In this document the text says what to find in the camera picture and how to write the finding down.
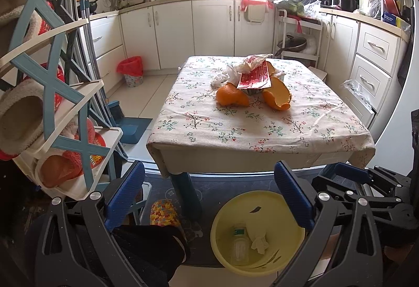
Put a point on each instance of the white plastic bag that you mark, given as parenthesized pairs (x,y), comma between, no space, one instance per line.
(226,75)

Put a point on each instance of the black wok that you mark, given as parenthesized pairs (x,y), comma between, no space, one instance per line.
(293,43)

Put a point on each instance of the clear plastic bottle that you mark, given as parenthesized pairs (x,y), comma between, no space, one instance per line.
(240,242)

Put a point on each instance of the blue dustpan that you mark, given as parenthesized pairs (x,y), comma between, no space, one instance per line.
(134,131)

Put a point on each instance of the white hanging bin pink bag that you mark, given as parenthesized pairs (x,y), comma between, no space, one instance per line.
(255,10)

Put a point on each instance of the black pot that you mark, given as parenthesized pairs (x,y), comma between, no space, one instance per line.
(345,2)

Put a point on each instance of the white kitchen cabinets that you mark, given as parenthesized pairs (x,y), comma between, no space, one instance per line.
(209,31)

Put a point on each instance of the white rolling cart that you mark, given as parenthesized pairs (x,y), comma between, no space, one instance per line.
(311,31)

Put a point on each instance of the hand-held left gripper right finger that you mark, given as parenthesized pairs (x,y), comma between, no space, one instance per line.
(293,195)

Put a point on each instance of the red foil packet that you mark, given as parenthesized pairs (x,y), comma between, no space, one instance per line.
(253,77)

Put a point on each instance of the colourful speckled slipper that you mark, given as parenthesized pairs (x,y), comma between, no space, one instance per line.
(165,213)

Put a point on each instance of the blue and white shoe rack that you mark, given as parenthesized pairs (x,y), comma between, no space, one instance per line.
(80,143)

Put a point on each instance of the floral tablecloth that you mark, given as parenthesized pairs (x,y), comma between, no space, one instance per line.
(229,129)

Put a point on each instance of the red hanging cloth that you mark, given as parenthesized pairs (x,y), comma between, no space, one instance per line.
(299,25)

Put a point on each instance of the small table with blue legs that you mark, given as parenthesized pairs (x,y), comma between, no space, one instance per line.
(188,188)

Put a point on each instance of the blue broom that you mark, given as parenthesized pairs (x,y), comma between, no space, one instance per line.
(115,108)

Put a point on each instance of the orange peel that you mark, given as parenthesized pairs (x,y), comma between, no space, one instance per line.
(278,93)
(230,95)
(271,68)

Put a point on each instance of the crinkled clear plastic bag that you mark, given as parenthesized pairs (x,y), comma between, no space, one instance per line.
(356,90)

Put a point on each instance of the bag of green vegetables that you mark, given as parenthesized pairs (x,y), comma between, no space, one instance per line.
(289,3)

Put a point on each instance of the person's black trouser leg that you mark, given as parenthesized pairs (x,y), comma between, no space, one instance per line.
(147,254)

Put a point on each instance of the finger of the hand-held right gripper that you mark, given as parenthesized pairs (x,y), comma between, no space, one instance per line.
(396,213)
(348,171)

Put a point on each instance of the yellow plastic basin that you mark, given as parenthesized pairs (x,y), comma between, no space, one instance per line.
(281,251)

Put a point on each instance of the white red printed wrapper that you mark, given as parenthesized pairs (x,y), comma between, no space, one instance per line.
(255,61)

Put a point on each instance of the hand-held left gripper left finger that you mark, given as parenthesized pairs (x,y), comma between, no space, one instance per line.
(124,192)

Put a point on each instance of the floral bin with red liner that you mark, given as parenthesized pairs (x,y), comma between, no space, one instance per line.
(131,70)

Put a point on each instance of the blue box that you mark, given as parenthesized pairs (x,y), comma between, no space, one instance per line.
(390,18)

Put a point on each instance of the white tissue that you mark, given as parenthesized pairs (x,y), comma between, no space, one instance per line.
(258,238)

